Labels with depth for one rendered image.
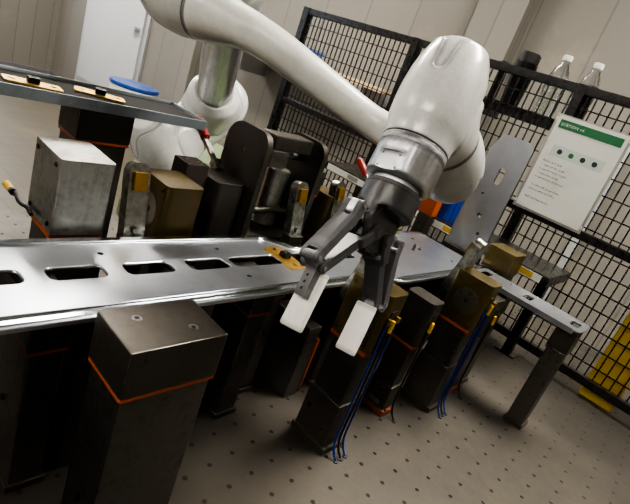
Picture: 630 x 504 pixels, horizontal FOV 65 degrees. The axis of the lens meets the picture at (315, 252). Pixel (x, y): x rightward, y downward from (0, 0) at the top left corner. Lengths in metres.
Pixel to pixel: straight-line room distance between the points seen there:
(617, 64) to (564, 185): 1.77
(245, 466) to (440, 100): 0.65
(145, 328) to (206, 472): 0.38
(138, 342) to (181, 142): 1.02
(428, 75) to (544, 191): 1.13
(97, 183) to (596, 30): 3.08
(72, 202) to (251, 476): 0.52
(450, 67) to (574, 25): 2.88
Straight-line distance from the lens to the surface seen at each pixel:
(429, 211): 1.59
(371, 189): 0.61
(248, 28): 0.86
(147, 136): 1.47
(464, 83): 0.65
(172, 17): 0.97
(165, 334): 0.56
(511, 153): 1.48
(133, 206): 0.85
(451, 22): 3.77
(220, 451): 0.92
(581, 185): 1.71
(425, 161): 0.61
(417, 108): 0.63
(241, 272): 0.81
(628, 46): 3.43
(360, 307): 0.67
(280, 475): 0.92
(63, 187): 0.78
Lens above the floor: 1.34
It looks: 20 degrees down
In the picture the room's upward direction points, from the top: 20 degrees clockwise
